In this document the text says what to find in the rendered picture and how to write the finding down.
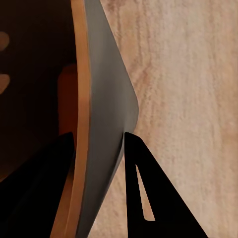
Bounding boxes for trash can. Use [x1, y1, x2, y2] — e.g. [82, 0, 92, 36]
[0, 0, 139, 238]

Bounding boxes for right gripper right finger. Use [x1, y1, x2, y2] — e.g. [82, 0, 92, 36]
[124, 132, 208, 238]

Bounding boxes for can of soda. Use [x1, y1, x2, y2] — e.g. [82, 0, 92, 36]
[58, 62, 78, 158]

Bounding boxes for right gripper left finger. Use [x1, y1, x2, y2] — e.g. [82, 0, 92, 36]
[0, 132, 75, 238]

